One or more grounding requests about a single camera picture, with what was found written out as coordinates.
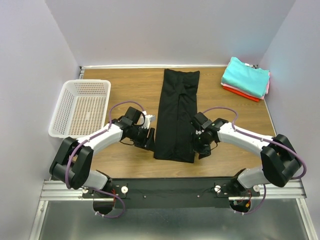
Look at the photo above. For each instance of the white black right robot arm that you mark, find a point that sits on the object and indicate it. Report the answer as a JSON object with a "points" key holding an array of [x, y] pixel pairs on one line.
{"points": [[279, 162]]}

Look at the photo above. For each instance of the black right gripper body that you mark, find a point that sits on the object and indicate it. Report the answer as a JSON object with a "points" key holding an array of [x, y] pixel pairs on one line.
{"points": [[200, 148]]}

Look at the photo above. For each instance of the folded turquoise t shirt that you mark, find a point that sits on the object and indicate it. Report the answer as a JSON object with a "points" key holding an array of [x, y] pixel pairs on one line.
{"points": [[235, 66]]}

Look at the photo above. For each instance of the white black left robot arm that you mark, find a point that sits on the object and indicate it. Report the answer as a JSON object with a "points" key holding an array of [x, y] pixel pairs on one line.
{"points": [[73, 160]]}

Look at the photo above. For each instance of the black t shirt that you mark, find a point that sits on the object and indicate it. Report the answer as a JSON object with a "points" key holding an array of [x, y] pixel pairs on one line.
{"points": [[177, 105]]}

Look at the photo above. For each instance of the aluminium frame rail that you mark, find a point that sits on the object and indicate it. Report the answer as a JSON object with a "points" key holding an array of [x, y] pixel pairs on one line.
{"points": [[55, 190]]}

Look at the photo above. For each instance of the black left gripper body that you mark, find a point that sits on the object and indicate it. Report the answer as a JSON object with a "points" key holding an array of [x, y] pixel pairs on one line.
{"points": [[146, 139]]}

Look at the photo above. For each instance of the white plastic laundry basket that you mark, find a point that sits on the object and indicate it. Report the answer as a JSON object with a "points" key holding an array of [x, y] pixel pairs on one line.
{"points": [[81, 108]]}

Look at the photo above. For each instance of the folded red t shirt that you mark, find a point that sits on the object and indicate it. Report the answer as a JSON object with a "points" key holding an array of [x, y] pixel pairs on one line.
{"points": [[252, 98]]}

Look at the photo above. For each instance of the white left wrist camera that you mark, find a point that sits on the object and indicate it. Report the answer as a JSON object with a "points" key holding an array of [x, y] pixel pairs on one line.
{"points": [[148, 119]]}

